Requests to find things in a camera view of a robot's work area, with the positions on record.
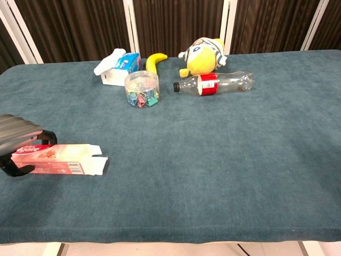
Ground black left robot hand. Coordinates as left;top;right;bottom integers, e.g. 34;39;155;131
0;114;58;178

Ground empty red-label plastic bottle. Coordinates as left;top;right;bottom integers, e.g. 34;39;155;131
173;70;255;97

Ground yellow striped plush toy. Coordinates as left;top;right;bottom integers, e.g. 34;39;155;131
178;37;228;78

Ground white folding screen frame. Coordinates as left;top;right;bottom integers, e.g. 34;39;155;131
0;0;331;65

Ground blue tissue pack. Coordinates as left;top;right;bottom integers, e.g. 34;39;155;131
113;52;141;74

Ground clear jar of binder clips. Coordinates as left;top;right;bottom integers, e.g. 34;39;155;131
124;70;160;109

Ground red Colgate toothpaste box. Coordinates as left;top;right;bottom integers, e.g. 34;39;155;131
11;143;109;177

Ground yellow banana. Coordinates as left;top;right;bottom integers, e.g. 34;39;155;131
145;52;168;75

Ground teal velvet tablecloth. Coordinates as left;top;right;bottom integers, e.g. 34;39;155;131
0;49;341;244

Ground white open cardboard box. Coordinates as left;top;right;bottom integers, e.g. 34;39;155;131
93;48;132;87

